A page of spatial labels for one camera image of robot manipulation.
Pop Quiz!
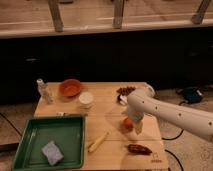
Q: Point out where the orange bowl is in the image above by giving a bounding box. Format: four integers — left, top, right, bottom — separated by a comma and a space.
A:
59, 79, 82, 97

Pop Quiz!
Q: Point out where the green plastic tray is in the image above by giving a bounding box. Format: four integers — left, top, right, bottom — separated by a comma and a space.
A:
12, 115, 85, 171

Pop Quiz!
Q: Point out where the blue grey sponge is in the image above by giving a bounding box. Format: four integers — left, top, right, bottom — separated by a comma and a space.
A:
42, 141, 63, 166

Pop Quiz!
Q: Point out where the dark red dried chili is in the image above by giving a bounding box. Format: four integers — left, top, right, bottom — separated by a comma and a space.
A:
127, 144, 152, 155

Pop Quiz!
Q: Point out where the white paper cup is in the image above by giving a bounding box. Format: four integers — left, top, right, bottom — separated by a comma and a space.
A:
79, 92, 94, 109

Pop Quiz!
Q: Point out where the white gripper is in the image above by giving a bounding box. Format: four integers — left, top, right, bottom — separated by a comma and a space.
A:
127, 107, 144, 135

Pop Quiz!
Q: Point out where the red apple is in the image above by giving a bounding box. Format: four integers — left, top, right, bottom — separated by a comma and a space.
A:
122, 117, 133, 131

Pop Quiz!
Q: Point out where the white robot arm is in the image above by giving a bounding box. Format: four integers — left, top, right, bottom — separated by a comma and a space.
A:
127, 88, 213, 143

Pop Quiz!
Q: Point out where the small white bottle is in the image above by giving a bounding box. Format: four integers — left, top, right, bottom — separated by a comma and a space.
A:
37, 79, 53, 104

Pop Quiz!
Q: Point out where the blue black device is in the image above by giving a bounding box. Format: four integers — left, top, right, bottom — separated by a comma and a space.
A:
182, 88, 203, 104

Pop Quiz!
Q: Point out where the black cable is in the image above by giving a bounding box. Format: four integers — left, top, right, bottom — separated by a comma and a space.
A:
161, 128, 185, 141

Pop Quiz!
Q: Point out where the yellow corn cob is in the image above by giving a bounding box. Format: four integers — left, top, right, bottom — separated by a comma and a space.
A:
88, 132, 108, 153

